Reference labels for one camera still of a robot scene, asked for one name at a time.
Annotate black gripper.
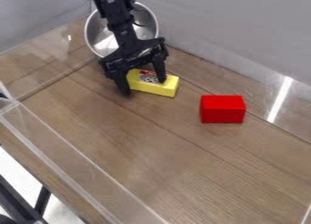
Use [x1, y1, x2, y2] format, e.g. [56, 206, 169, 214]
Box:
[100, 24, 169, 95]

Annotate yellow butter block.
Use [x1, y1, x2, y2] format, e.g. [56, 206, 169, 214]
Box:
[127, 68, 180, 97]

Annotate silver steel pot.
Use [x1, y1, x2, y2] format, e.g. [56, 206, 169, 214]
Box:
[84, 2, 159, 57]

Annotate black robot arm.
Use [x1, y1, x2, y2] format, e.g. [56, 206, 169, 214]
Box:
[84, 0, 169, 96]

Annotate red rectangular block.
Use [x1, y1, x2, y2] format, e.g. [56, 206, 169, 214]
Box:
[199, 95, 247, 123]

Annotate clear acrylic front barrier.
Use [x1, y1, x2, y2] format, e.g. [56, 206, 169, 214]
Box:
[0, 83, 169, 224]

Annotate black table leg frame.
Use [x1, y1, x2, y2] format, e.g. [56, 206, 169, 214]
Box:
[0, 175, 51, 224]

